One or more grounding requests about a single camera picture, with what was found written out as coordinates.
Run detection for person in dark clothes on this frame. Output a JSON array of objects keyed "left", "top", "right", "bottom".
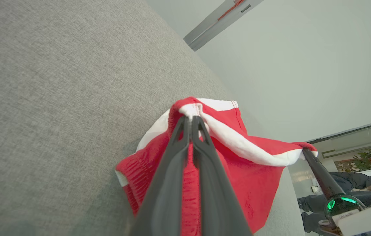
[{"left": 297, "top": 170, "right": 371, "bottom": 235}]

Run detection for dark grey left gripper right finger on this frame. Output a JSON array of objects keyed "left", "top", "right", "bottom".
[{"left": 191, "top": 115, "right": 253, "bottom": 236}]

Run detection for grey partition top rail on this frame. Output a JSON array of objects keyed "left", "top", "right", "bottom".
[{"left": 307, "top": 117, "right": 371, "bottom": 159}]

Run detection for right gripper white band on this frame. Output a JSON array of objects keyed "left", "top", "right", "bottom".
[{"left": 302, "top": 148, "right": 371, "bottom": 236}]

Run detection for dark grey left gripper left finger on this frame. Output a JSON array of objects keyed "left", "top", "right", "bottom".
[{"left": 130, "top": 115, "right": 191, "bottom": 236}]

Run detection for red shorts white stripes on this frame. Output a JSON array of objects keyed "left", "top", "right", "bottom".
[{"left": 115, "top": 97, "right": 318, "bottom": 236}]

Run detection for grey partition post red strip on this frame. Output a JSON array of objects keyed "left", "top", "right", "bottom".
[{"left": 183, "top": 0, "right": 264, "bottom": 52}]

